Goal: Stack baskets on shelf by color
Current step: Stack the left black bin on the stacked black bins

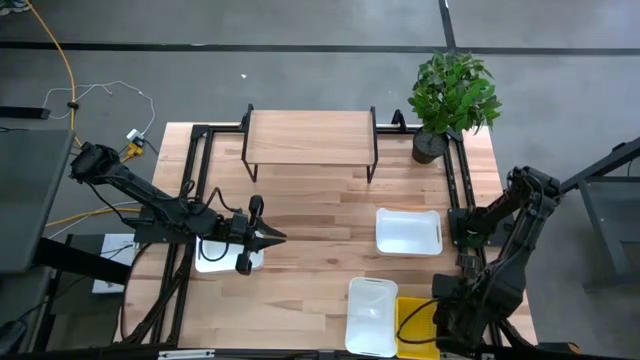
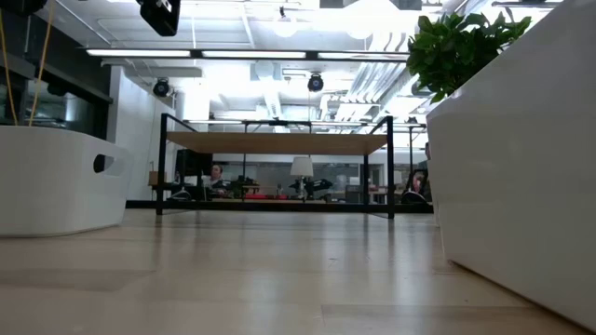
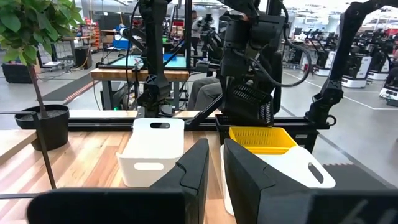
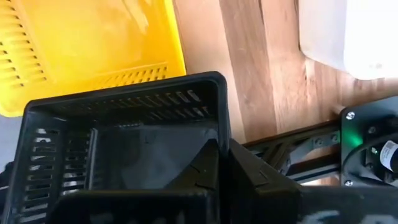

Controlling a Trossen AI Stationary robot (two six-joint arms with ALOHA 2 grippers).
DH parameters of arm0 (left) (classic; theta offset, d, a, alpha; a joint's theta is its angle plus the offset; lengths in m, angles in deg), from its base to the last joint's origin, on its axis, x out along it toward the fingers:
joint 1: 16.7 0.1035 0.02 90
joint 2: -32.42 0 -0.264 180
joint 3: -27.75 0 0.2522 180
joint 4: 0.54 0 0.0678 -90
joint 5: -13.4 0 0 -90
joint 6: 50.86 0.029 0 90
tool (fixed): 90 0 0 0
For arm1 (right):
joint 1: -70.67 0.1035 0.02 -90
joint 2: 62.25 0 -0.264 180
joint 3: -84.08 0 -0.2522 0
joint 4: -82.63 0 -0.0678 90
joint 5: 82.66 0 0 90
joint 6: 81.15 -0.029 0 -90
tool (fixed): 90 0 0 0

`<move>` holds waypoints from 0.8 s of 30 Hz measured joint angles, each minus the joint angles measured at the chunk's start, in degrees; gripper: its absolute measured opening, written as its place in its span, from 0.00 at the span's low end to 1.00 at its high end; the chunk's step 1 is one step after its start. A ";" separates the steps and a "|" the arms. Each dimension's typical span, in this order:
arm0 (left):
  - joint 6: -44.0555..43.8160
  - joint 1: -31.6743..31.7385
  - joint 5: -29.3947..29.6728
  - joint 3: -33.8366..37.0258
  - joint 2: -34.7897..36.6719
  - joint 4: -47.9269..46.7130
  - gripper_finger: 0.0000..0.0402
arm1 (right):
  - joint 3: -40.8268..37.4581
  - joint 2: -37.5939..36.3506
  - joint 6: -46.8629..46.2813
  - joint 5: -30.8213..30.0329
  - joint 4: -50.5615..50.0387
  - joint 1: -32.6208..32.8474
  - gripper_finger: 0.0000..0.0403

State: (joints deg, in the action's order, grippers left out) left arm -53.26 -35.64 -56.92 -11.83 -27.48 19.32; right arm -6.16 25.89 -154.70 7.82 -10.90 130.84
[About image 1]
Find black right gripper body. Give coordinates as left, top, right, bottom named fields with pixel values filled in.
left=432, top=271, right=484, bottom=354

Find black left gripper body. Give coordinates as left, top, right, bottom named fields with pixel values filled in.
left=227, top=194, right=266, bottom=276

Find yellow plastic basket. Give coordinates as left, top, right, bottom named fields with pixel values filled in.
left=395, top=296, right=442, bottom=360

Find white plastic basket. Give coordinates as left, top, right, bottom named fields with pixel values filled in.
left=344, top=276, right=400, bottom=359
left=374, top=207, right=444, bottom=258
left=193, top=233, right=265, bottom=275

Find white paper sheet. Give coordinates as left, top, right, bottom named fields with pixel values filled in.
left=92, top=233, right=139, bottom=295

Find yellow plug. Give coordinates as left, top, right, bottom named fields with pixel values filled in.
left=119, top=142, right=146, bottom=164

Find dark grey metal stand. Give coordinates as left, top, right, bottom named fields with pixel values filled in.
left=559, top=137, right=640, bottom=292

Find dark grey side table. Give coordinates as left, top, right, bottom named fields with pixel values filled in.
left=0, top=128, right=76, bottom=275

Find green potted plant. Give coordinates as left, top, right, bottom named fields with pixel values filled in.
left=407, top=49, right=503, bottom=165

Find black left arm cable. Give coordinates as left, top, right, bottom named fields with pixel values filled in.
left=177, top=178, right=241, bottom=264

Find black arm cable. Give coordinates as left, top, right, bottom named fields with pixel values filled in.
left=177, top=178, right=241, bottom=264
left=396, top=297, right=444, bottom=347

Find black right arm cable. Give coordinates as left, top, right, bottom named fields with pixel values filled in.
left=396, top=297, right=444, bottom=347

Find wooden shelf with black frame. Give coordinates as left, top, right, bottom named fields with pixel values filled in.
left=240, top=103, right=380, bottom=185

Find black aluminium rig frame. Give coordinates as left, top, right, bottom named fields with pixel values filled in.
left=118, top=108, right=482, bottom=352

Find yellow power cable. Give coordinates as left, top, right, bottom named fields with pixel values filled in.
left=44, top=205, right=144, bottom=229
left=24, top=0, right=84, bottom=150

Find thin white cable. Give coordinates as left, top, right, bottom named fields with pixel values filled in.
left=42, top=79, right=157, bottom=137

